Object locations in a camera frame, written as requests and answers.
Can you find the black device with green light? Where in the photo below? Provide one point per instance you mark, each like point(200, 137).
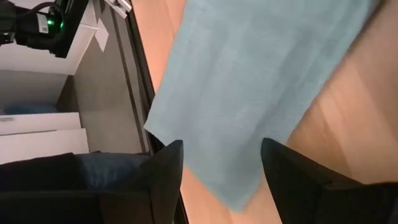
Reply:
point(31, 31)

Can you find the teal cloth napkin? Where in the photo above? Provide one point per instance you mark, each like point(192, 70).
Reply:
point(242, 93)

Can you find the white shelf unit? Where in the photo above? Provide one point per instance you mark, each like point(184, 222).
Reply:
point(37, 137)

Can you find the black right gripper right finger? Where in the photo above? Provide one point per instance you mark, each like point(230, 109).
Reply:
point(304, 193)

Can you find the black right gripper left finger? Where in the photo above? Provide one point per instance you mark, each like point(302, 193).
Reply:
point(155, 193)

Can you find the silver metal bracket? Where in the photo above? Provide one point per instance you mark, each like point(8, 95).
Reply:
point(119, 6)

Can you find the black aluminium table frame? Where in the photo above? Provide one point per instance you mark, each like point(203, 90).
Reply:
point(143, 77)

